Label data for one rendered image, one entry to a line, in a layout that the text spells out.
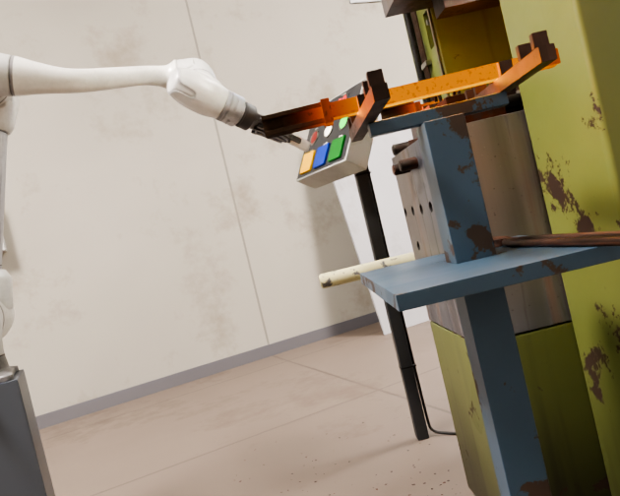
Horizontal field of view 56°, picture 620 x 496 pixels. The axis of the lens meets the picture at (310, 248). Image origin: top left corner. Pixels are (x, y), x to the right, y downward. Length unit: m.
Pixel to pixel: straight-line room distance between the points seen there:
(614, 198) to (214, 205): 3.29
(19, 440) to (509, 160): 1.24
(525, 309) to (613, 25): 0.55
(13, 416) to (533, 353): 1.15
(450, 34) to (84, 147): 2.81
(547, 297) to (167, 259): 3.04
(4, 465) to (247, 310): 2.76
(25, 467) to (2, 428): 0.10
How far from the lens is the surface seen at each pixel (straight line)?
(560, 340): 1.33
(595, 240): 0.75
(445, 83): 0.91
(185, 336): 4.03
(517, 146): 1.29
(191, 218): 4.05
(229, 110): 1.69
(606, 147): 1.07
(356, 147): 1.83
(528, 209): 1.29
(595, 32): 1.10
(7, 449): 1.56
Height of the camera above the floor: 0.77
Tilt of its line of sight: 1 degrees down
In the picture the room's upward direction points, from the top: 13 degrees counter-clockwise
